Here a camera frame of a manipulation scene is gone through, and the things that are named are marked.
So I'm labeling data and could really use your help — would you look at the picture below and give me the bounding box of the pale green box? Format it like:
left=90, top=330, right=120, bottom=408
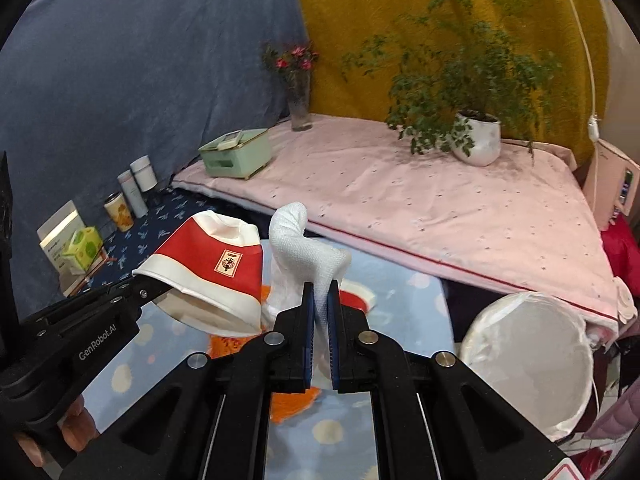
left=198, top=128, right=273, bottom=181

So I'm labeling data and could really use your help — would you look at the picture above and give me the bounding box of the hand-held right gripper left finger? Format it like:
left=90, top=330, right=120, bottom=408
left=60, top=281, right=317, bottom=480

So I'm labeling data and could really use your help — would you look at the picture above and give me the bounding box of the small green carton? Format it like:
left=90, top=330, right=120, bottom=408
left=62, top=226, right=103, bottom=276

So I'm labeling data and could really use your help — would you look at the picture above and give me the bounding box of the white sock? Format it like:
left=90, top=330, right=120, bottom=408
left=262, top=201, right=352, bottom=386

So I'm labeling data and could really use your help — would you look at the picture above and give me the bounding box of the green plant in white pot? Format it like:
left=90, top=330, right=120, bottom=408
left=341, top=0, right=566, bottom=168

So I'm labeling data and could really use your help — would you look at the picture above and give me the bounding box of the printed yellow can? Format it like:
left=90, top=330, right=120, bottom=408
left=104, top=191, right=135, bottom=233

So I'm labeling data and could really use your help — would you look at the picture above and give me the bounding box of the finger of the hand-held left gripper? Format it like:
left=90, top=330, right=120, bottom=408
left=102, top=280, right=176, bottom=311

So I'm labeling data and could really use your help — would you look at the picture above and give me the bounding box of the dark blue printed cloth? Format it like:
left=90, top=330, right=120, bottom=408
left=60, top=185, right=281, bottom=301

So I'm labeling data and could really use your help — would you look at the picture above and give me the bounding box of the white cable with switch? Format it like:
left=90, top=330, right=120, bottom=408
left=552, top=0, right=601, bottom=143

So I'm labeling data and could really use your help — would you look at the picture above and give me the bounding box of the mustard yellow hanging cloth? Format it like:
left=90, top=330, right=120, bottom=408
left=290, top=0, right=608, bottom=161

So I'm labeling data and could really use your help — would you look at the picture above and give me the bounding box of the pale slim tube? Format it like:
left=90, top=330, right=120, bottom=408
left=117, top=170, right=149, bottom=218

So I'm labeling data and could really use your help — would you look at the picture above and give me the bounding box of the pink bed sheet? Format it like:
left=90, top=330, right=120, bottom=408
left=172, top=112, right=623, bottom=341

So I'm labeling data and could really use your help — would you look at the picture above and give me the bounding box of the pink quilted jacket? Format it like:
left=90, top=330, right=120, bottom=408
left=585, top=380, right=640, bottom=441

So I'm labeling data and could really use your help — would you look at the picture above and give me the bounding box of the red cloth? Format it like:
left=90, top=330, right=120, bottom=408
left=600, top=215, right=638, bottom=281

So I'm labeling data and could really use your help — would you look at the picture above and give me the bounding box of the pink electric kettle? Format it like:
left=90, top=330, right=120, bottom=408
left=582, top=140, right=640, bottom=228

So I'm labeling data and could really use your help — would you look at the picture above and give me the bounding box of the red and white paper cup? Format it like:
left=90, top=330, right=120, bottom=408
left=132, top=210, right=265, bottom=337

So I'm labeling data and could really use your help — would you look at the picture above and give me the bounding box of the person's left hand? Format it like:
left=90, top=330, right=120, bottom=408
left=14, top=394, right=101, bottom=471

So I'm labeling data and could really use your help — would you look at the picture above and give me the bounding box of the white cardboard box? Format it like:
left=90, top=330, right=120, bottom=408
left=36, top=200, right=103, bottom=297

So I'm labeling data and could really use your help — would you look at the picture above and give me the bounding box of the blue hanging cloth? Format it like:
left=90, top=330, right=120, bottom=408
left=0, top=0, right=311, bottom=321

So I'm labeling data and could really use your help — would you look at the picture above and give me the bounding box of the glass vase with red flowers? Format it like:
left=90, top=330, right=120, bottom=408
left=261, top=42, right=321, bottom=132

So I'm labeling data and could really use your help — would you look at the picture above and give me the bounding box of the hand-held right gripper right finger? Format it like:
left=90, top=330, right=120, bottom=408
left=326, top=280, right=576, bottom=480

